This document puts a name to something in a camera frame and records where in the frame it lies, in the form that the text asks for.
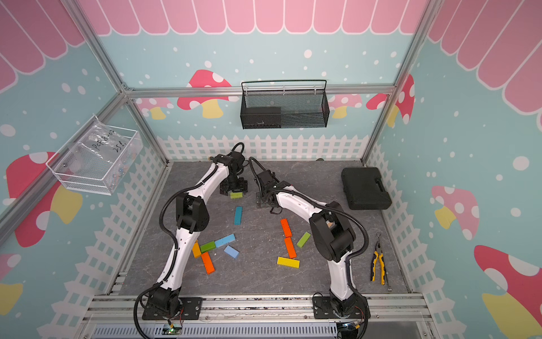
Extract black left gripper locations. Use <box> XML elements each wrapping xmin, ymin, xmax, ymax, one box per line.
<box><xmin>219</xmin><ymin>172</ymin><xmax>247</xmax><ymax>195</ymax></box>

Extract lime green short block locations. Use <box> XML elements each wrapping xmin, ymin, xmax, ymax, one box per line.
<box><xmin>230</xmin><ymin>192</ymin><xmax>244</xmax><ymax>199</ymax></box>

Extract teal long block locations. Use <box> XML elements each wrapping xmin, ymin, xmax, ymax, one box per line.
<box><xmin>234</xmin><ymin>206</ymin><xmax>243</xmax><ymax>225</ymax></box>

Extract yellow-orange short block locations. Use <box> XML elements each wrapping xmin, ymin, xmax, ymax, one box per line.
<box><xmin>192</xmin><ymin>241</ymin><xmax>202</xmax><ymax>258</ymax></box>

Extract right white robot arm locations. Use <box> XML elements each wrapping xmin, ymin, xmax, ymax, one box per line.
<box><xmin>248</xmin><ymin>157</ymin><xmax>371</xmax><ymax>319</ymax></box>

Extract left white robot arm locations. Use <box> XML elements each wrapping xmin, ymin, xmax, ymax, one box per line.
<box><xmin>134</xmin><ymin>142</ymin><xmax>248</xmax><ymax>319</ymax></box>

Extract red-orange block upper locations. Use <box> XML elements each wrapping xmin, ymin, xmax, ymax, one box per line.
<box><xmin>280</xmin><ymin>219</ymin><xmax>292</xmax><ymax>238</ymax></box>

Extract lime green block right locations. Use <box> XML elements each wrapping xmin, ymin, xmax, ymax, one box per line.
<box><xmin>296</xmin><ymin>232</ymin><xmax>311</xmax><ymax>248</ymax></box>

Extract light blue long block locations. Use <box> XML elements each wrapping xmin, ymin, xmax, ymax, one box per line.
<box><xmin>215</xmin><ymin>234</ymin><xmax>236</xmax><ymax>248</ymax></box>

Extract orange block middle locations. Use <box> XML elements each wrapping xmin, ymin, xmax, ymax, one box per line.
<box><xmin>285</xmin><ymin>237</ymin><xmax>297</xmax><ymax>259</ymax></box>

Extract light blue short block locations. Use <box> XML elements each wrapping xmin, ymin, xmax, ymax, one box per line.
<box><xmin>224</xmin><ymin>246</ymin><xmax>239</xmax><ymax>258</ymax></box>

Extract yellow long block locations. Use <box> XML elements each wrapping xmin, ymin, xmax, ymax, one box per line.
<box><xmin>277</xmin><ymin>257</ymin><xmax>300</xmax><ymax>268</ymax></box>

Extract black box in basket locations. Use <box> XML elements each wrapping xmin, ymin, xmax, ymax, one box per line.
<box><xmin>241</xmin><ymin>107</ymin><xmax>282</xmax><ymax>129</ymax></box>

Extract orange long block left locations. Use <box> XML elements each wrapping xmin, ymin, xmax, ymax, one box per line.
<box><xmin>201</xmin><ymin>252</ymin><xmax>215</xmax><ymax>275</ymax></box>

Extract black plastic tool case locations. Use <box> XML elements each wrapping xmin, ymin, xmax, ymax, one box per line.
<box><xmin>341</xmin><ymin>168</ymin><xmax>392</xmax><ymax>210</ymax></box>

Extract plastic bag in basket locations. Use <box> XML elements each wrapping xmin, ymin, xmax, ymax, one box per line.
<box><xmin>61</xmin><ymin>121</ymin><xmax>143</xmax><ymax>194</ymax></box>

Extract green circuit board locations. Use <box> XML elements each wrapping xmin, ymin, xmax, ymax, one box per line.
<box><xmin>163</xmin><ymin>326</ymin><xmax>182</xmax><ymax>336</ymax></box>

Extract black wire mesh basket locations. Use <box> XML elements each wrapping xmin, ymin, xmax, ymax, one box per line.
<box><xmin>241</xmin><ymin>79</ymin><xmax>330</xmax><ymax>129</ymax></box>

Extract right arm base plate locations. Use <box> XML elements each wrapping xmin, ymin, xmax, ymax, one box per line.
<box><xmin>312</xmin><ymin>294</ymin><xmax>371</xmax><ymax>319</ymax></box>

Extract yellow handled pliers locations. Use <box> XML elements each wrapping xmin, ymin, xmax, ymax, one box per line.
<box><xmin>371</xmin><ymin>232</ymin><xmax>392</xmax><ymax>292</ymax></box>

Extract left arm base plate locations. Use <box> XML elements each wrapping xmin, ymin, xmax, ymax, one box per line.
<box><xmin>143</xmin><ymin>297</ymin><xmax>203</xmax><ymax>321</ymax></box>

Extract clear wire wall basket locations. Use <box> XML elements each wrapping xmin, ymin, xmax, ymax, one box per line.
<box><xmin>46</xmin><ymin>116</ymin><xmax>143</xmax><ymax>196</ymax></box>

